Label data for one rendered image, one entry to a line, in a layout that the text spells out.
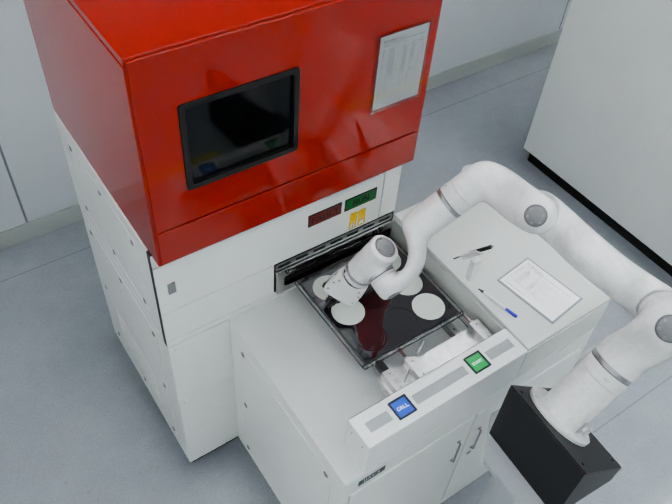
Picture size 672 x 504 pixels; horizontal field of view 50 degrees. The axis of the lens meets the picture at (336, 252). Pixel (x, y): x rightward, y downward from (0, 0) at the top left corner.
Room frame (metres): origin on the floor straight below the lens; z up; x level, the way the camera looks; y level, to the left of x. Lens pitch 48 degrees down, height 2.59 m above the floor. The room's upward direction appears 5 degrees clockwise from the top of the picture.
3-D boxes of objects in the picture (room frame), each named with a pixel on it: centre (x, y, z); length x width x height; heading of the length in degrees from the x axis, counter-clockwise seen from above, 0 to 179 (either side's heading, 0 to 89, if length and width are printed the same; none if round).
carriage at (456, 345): (1.18, -0.32, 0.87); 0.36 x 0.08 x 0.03; 128
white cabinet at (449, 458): (1.34, -0.27, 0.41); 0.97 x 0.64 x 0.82; 128
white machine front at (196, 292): (1.43, 0.15, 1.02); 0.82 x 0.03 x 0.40; 128
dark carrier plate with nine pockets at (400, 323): (1.37, -0.14, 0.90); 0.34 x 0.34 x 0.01; 38
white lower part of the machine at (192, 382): (1.70, 0.36, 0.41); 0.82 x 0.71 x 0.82; 128
